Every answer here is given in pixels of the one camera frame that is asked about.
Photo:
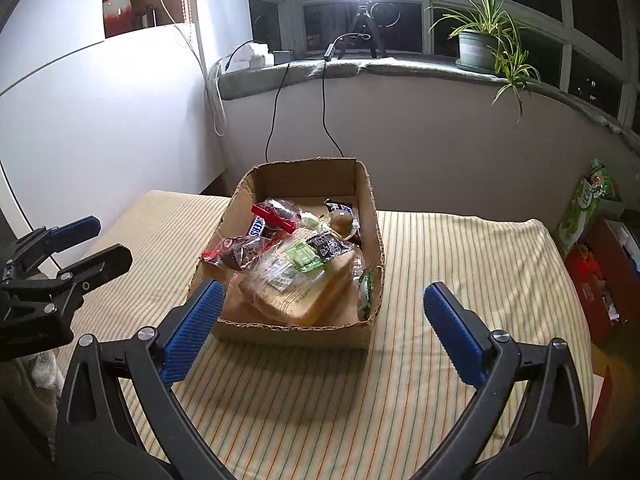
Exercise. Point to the dark small bottle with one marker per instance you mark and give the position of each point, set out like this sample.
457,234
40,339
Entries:
146,16

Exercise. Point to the black tripod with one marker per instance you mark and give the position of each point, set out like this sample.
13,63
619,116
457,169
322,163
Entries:
362,20

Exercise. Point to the white wardrobe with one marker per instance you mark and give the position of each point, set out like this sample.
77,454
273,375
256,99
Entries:
100,110

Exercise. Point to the green snack bag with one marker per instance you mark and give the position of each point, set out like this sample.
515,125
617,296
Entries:
590,195

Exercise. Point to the pale green candy packet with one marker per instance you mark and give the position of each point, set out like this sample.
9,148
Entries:
367,285
310,221

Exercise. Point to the black candy packet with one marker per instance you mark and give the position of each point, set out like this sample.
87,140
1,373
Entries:
327,247

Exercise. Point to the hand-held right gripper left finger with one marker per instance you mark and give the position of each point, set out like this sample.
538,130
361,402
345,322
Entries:
192,330

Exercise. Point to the grey windowsill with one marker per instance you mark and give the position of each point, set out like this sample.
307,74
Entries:
250,82

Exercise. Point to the red cardboard box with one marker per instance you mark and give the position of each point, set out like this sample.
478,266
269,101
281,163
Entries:
595,280

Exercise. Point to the red-ended dark cake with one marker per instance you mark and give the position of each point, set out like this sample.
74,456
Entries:
277,210
240,252

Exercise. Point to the white power adapter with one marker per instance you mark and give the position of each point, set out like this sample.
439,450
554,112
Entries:
252,50

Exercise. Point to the clear-wrapped brown egg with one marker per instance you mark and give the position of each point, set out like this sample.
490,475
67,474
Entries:
342,221

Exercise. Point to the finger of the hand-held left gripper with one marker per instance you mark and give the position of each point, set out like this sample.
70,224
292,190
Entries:
75,230
100,265

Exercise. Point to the clear bag of sliced bread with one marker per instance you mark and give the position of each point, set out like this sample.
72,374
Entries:
300,300

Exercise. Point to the white window frame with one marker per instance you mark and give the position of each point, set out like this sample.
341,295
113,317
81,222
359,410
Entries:
565,0

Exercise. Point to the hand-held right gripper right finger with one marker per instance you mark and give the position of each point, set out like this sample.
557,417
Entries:
455,335

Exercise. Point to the potted spider plant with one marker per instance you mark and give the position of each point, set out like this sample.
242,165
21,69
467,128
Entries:
475,50

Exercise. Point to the white power strip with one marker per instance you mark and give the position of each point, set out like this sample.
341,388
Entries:
255,61

